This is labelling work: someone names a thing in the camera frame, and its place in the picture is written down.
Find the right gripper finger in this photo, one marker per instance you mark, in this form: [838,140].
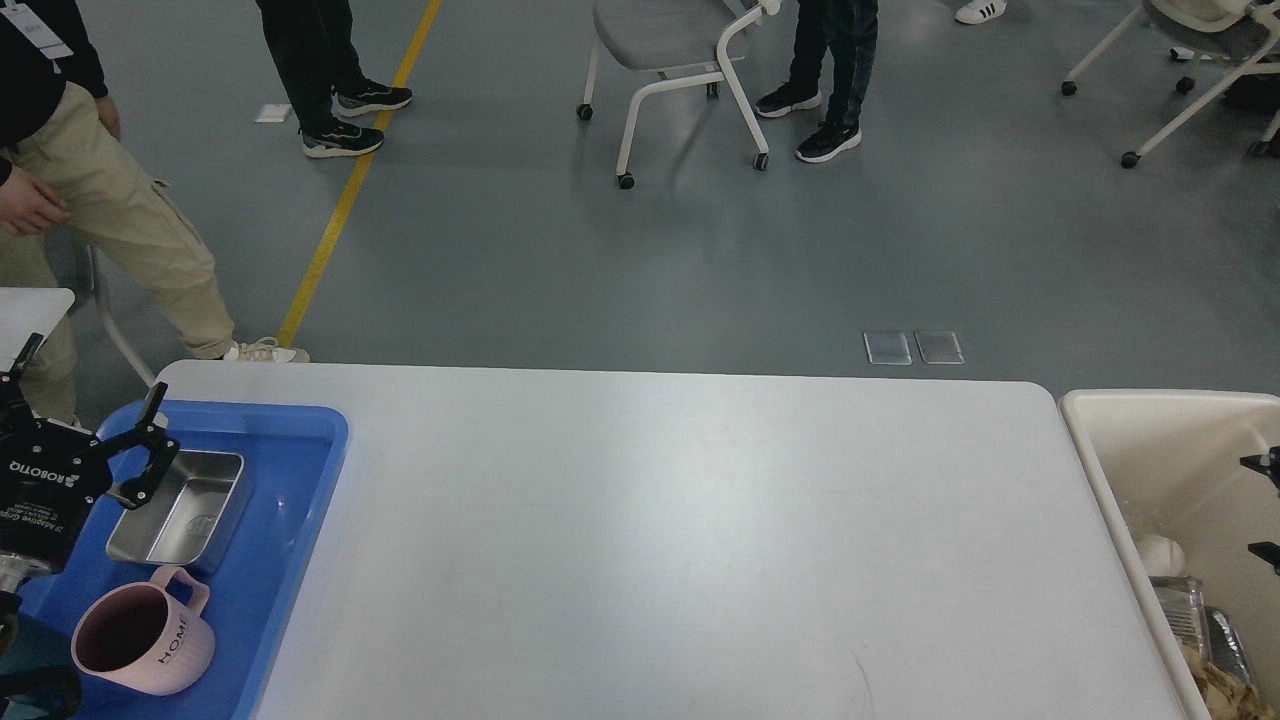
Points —
[1267,551]
[1267,465]

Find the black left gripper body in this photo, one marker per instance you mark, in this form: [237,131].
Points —
[52,478]

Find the steel rectangular container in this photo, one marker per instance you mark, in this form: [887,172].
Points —
[192,517]

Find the aluminium foil tray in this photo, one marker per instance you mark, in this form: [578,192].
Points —
[1201,626]

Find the pink mug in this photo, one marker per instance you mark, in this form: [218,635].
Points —
[148,636]

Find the brown paper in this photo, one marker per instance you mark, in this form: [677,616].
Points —
[1225,696]

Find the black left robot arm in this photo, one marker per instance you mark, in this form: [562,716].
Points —
[38,680]

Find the beige plastic bin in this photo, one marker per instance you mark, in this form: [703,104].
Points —
[1169,462]

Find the white side table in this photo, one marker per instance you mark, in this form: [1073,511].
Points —
[26,310]

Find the blue plastic tray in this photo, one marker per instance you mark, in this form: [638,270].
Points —
[292,456]

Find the person in beige trousers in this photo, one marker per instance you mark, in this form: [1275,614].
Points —
[64,164]

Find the person in dark trousers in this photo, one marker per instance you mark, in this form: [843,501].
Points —
[311,45]

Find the person with white sneakers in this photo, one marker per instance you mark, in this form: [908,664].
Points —
[978,12]

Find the white office chair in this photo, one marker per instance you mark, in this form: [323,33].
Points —
[685,44]

